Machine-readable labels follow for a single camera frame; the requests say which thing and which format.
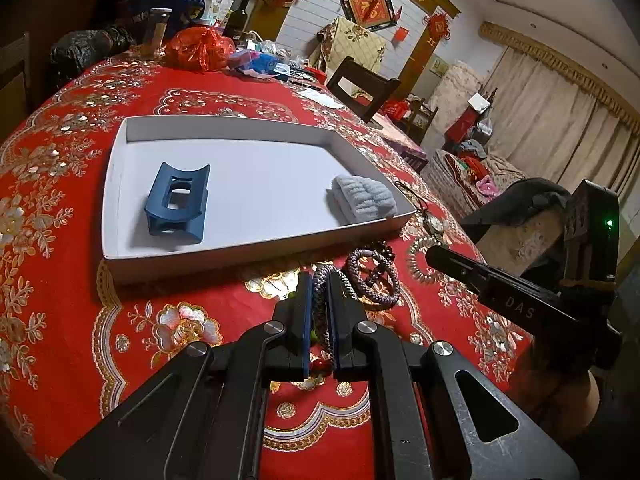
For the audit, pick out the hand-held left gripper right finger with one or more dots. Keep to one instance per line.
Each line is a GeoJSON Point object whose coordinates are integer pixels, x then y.
{"type": "Point", "coordinates": [334, 330]}

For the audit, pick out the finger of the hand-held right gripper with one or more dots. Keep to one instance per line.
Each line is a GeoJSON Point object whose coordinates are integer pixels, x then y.
{"type": "Point", "coordinates": [475, 277]}

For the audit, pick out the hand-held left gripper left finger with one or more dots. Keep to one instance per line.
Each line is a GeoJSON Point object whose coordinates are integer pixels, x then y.
{"type": "Point", "coordinates": [306, 325]}

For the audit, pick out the light blue scrunchie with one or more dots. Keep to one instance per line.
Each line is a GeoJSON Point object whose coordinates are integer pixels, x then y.
{"type": "Point", "coordinates": [360, 197]}

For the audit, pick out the white cardboard box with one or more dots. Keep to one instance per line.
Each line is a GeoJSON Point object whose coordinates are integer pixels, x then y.
{"type": "Point", "coordinates": [250, 185]}

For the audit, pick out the blue hair claw clip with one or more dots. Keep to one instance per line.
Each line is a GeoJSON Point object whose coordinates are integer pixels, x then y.
{"type": "Point", "coordinates": [195, 220]}

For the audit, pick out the person's right forearm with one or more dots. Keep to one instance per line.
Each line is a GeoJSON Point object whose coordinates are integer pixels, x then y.
{"type": "Point", "coordinates": [587, 395]}

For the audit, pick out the beige upholstered chair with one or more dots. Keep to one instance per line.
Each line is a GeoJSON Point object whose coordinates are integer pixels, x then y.
{"type": "Point", "coordinates": [525, 240]}

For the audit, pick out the dark grey jacket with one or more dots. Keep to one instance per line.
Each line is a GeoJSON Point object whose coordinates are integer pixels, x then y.
{"type": "Point", "coordinates": [530, 192]}

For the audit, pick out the cluttered floral sofa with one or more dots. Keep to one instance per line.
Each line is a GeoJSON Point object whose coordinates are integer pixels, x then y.
{"type": "Point", "coordinates": [450, 165]}

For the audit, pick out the beige curtain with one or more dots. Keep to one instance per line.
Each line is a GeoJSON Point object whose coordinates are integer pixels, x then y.
{"type": "Point", "coordinates": [575, 110]}

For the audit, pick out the red hanging cloth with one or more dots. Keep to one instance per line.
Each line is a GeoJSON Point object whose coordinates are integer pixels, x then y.
{"type": "Point", "coordinates": [460, 122]}

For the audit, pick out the small table with red cloth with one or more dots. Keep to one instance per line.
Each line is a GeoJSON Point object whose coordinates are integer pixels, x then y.
{"type": "Point", "coordinates": [400, 140]}

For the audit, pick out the small wooden chair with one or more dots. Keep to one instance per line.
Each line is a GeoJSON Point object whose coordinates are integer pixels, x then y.
{"type": "Point", "coordinates": [430, 115]}

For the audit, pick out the red gift bags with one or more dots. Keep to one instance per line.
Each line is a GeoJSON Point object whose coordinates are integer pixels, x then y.
{"type": "Point", "coordinates": [396, 109]}

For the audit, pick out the dark wooden chair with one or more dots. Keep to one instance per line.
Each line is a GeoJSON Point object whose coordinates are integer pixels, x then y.
{"type": "Point", "coordinates": [15, 60]}
{"type": "Point", "coordinates": [370, 74]}

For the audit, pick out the blue tissue packet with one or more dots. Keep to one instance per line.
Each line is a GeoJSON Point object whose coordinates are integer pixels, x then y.
{"type": "Point", "coordinates": [265, 65]}

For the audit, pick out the floral draped cloth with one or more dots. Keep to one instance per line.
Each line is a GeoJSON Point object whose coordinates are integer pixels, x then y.
{"type": "Point", "coordinates": [350, 40]}

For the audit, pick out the red plastic bag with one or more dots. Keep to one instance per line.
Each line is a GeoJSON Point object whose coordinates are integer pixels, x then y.
{"type": "Point", "coordinates": [195, 47]}

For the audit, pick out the dark wine bottle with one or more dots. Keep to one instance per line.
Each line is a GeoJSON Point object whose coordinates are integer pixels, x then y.
{"type": "Point", "coordinates": [237, 20]}

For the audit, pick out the wooden stand with metal top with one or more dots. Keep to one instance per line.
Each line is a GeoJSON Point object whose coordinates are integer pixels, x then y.
{"type": "Point", "coordinates": [157, 35]}

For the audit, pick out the blue bag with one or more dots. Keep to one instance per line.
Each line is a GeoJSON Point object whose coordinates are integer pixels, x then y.
{"type": "Point", "coordinates": [175, 5]}

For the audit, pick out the red knot wall ornament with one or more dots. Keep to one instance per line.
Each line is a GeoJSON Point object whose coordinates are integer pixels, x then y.
{"type": "Point", "coordinates": [438, 25]}

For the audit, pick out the red framed wall decoration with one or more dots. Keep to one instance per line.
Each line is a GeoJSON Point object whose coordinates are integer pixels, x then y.
{"type": "Point", "coordinates": [370, 7]}

